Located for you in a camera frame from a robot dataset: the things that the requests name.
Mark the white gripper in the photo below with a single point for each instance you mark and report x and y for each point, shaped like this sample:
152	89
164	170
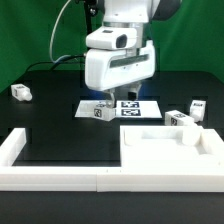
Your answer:
109	69

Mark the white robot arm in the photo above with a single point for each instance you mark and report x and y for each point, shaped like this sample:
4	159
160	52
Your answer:
135	14

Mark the white sheet with markers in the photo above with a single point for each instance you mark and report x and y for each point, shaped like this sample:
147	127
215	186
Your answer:
124	109

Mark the white U-shaped fence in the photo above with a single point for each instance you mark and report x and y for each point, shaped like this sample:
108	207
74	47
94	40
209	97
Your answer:
101	179

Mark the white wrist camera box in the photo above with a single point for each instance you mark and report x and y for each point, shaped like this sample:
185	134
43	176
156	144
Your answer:
112	38

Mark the black camera pole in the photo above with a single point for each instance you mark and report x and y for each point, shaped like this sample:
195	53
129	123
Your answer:
91	10

